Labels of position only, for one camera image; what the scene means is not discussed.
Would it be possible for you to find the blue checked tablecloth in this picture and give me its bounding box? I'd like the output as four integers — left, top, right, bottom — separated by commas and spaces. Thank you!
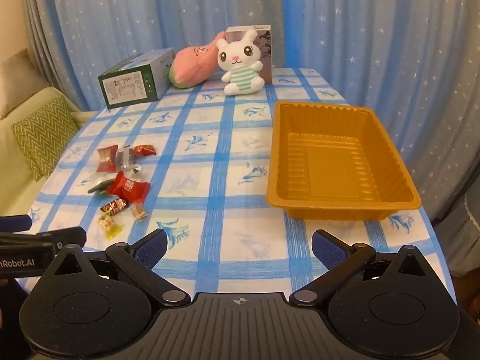
28, 67, 456, 308

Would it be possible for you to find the grey printed box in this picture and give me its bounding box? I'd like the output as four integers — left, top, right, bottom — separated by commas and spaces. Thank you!
225, 25, 273, 84

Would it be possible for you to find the yellow green candy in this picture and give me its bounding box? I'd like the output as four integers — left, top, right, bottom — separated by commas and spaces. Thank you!
98, 212, 124, 240

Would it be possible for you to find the green brown candy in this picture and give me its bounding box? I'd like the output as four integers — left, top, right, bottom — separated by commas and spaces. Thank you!
88, 178, 113, 196

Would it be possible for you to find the blue star curtain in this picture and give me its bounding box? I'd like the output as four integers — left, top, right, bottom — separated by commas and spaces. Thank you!
22, 0, 480, 222

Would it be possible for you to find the green zigzag cushion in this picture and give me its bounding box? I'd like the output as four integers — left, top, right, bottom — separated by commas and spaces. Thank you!
11, 95, 81, 182

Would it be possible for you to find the red gold label snack packet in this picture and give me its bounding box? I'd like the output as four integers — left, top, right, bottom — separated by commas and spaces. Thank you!
97, 144, 119, 173

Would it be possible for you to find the pink plush carrot toy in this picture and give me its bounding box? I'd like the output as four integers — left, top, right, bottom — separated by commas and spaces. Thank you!
169, 33, 227, 89

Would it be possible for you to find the large red white-print snack packet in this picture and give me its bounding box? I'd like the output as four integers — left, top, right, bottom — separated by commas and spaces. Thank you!
108, 170, 151, 200

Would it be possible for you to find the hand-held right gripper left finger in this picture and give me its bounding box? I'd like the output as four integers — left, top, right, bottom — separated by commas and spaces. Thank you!
50, 228, 191, 311

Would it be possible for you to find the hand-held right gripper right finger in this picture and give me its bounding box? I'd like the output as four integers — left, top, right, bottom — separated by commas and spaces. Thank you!
290, 229, 432, 310

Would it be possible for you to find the white rabbit plush toy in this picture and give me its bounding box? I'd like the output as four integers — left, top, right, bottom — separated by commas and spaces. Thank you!
215, 30, 268, 95

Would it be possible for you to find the clear tan candy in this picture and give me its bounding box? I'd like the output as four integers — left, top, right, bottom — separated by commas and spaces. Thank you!
129, 202, 148, 222

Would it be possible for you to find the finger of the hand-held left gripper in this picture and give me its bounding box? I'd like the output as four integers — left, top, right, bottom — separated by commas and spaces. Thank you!
0, 227, 87, 259
0, 215, 31, 233

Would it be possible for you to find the brown red candy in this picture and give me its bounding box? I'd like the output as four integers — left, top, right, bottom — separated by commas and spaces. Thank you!
99, 197, 129, 215

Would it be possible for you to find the clear sesame bar packet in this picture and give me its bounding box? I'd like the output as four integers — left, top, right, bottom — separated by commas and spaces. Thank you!
114, 144, 145, 175

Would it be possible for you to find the green cardboard box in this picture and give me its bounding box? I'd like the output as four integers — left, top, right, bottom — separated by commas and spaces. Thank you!
98, 47, 175, 110

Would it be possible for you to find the beige cushion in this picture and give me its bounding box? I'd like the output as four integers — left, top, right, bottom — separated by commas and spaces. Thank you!
0, 48, 49, 119

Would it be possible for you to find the golden plastic tray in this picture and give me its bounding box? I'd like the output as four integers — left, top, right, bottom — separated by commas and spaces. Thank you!
265, 100, 422, 221

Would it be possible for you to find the light green sofa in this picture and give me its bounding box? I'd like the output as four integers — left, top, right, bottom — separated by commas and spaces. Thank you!
0, 86, 81, 218

